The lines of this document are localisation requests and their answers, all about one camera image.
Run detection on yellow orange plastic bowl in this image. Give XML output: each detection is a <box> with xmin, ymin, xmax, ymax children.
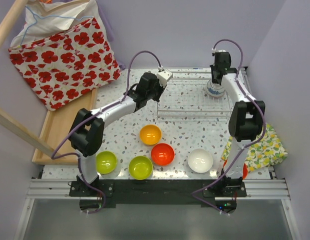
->
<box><xmin>139</xmin><ymin>124</ymin><xmax>162</xmax><ymax>146</ymax></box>

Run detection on red orange plastic bowl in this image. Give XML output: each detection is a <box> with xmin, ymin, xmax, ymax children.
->
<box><xmin>151</xmin><ymin>143</ymin><xmax>175</xmax><ymax>166</ymax></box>

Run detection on left lime green bowl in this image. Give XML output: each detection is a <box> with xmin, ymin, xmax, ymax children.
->
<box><xmin>96</xmin><ymin>151</ymin><xmax>117</xmax><ymax>175</ymax></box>

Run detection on wooden pole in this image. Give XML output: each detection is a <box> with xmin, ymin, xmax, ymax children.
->
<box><xmin>0</xmin><ymin>0</ymin><xmax>28</xmax><ymax>49</ymax></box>

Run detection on white plastic bowl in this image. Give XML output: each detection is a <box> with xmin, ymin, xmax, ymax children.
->
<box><xmin>187</xmin><ymin>149</ymin><xmax>213</xmax><ymax>174</ymax></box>

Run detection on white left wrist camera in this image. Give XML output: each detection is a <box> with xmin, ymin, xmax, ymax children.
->
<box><xmin>156</xmin><ymin>69</ymin><xmax>173</xmax><ymax>88</ymax></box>

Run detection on wooden beam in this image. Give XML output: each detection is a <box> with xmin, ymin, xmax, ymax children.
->
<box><xmin>0</xmin><ymin>108</ymin><xmax>54</xmax><ymax>156</ymax></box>

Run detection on lemon print cloth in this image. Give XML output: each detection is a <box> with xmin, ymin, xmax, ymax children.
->
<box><xmin>221</xmin><ymin>123</ymin><xmax>288</xmax><ymax>173</ymax></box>

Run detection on white cloth bag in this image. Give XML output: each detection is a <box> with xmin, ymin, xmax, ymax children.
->
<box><xmin>10</xmin><ymin>0</ymin><xmax>100</xmax><ymax>48</ymax></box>

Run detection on red poppy print bag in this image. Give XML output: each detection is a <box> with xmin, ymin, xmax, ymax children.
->
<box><xmin>9</xmin><ymin>17</ymin><xmax>121</xmax><ymax>111</ymax></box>

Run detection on right lime green bowl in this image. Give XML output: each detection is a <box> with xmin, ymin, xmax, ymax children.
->
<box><xmin>128</xmin><ymin>156</ymin><xmax>153</xmax><ymax>181</ymax></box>

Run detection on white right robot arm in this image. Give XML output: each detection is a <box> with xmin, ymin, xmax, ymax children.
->
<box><xmin>208</xmin><ymin>49</ymin><xmax>265</xmax><ymax>197</ymax></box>

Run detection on white wire dish rack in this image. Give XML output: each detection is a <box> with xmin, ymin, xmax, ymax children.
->
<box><xmin>157</xmin><ymin>68</ymin><xmax>232</xmax><ymax>122</ymax></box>

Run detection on aluminium rail frame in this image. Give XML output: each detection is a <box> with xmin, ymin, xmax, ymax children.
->
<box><xmin>13</xmin><ymin>67</ymin><xmax>302</xmax><ymax>240</ymax></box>

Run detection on wooden tray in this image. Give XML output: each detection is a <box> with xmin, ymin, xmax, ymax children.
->
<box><xmin>32</xmin><ymin>89</ymin><xmax>97</xmax><ymax>166</ymax></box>

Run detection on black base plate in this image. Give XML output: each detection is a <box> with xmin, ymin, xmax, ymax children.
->
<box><xmin>69</xmin><ymin>179</ymin><xmax>247</xmax><ymax>213</ymax></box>

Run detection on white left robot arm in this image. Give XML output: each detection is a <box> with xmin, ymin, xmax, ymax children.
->
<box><xmin>69</xmin><ymin>70</ymin><xmax>172</xmax><ymax>196</ymax></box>

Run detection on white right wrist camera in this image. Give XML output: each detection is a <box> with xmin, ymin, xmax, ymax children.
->
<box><xmin>211</xmin><ymin>48</ymin><xmax>226</xmax><ymax>56</ymax></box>

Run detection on blue white ceramic bowl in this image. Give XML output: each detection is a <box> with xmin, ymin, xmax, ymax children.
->
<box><xmin>204</xmin><ymin>79</ymin><xmax>226</xmax><ymax>98</ymax></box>

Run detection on lime green bowl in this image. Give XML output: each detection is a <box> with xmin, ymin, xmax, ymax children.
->
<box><xmin>96</xmin><ymin>151</ymin><xmax>117</xmax><ymax>175</ymax></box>
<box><xmin>128</xmin><ymin>156</ymin><xmax>153</xmax><ymax>181</ymax></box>

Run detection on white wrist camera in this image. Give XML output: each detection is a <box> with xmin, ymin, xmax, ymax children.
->
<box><xmin>211</xmin><ymin>48</ymin><xmax>226</xmax><ymax>56</ymax></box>
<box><xmin>156</xmin><ymin>69</ymin><xmax>173</xmax><ymax>88</ymax></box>

